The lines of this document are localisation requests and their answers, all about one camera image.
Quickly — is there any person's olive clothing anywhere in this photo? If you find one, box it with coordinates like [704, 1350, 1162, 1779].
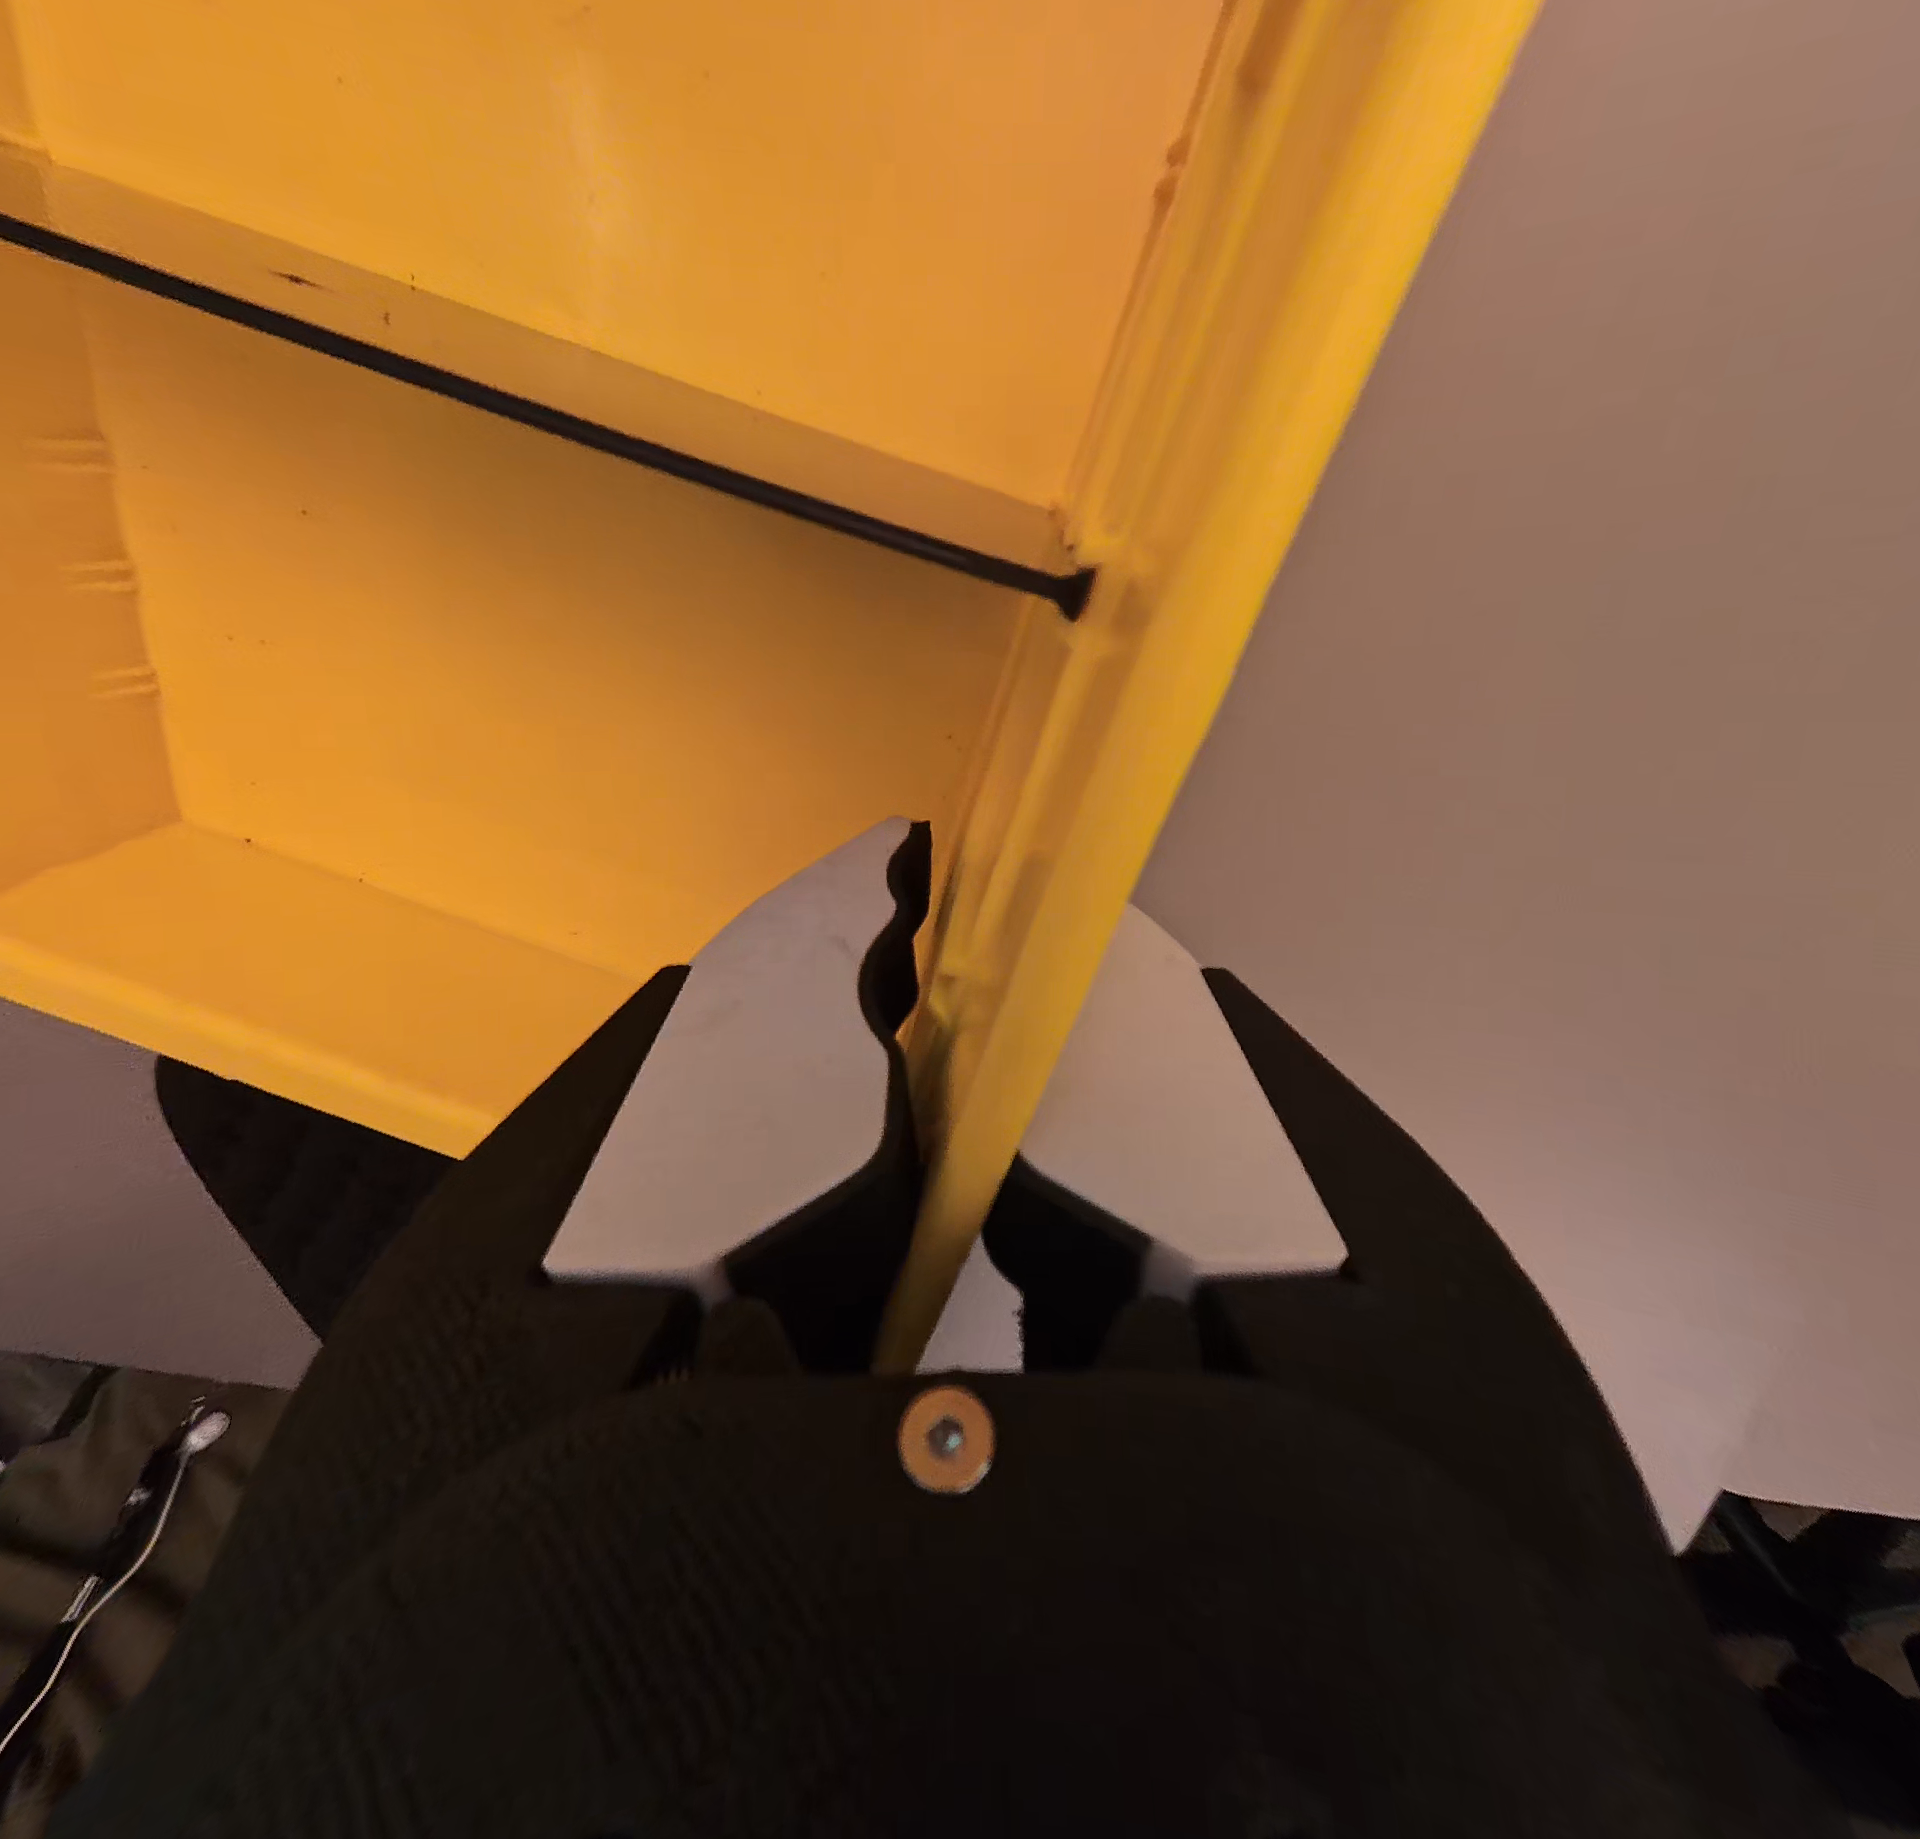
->
[0, 1350, 293, 1839]

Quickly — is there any black mesh office chair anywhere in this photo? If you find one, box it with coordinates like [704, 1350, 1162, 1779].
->
[153, 1057, 459, 1337]

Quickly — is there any yellow plastic bin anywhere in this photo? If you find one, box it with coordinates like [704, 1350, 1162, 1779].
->
[0, 0, 1583, 1375]

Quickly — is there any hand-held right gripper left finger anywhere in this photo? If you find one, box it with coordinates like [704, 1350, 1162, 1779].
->
[539, 816, 934, 1374]

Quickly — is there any white thin cord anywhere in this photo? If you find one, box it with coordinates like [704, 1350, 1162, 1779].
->
[0, 1402, 233, 1758]

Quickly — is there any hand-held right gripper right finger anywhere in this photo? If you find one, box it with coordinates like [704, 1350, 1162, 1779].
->
[978, 903, 1350, 1374]

